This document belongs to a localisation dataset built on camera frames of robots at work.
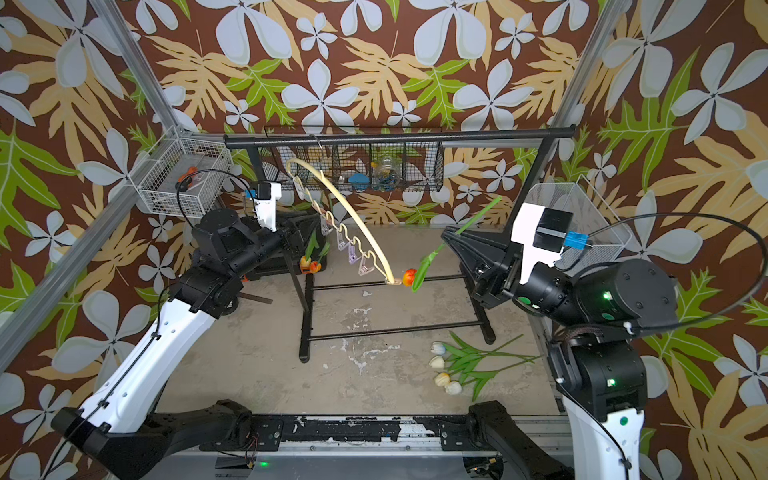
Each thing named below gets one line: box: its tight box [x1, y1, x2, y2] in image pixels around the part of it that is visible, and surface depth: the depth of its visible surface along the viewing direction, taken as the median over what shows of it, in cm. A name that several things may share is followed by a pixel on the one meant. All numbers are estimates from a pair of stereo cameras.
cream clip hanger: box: [287, 158, 402, 285], surface depth 63 cm
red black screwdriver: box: [175, 166, 199, 193], surface depth 82 cm
